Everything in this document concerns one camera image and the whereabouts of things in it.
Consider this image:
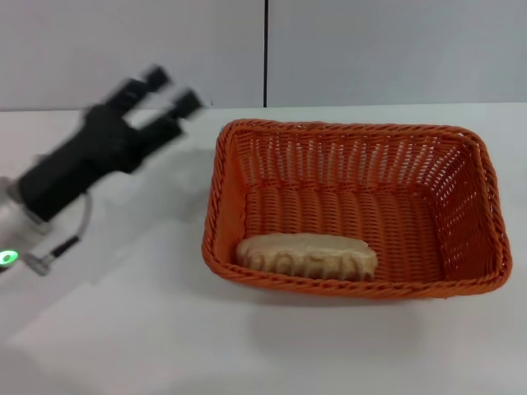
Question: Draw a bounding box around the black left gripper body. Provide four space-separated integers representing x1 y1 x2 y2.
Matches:
18 102 141 223

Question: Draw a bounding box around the orange striped bread roll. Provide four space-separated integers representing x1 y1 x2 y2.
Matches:
236 232 378 283

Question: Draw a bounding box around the orange woven plastic basket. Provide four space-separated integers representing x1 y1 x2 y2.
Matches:
200 118 514 304

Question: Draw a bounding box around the grey left gripper cable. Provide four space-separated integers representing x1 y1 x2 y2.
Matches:
23 196 94 273

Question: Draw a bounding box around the dark vertical wall strip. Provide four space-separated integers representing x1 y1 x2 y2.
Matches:
263 0 271 109

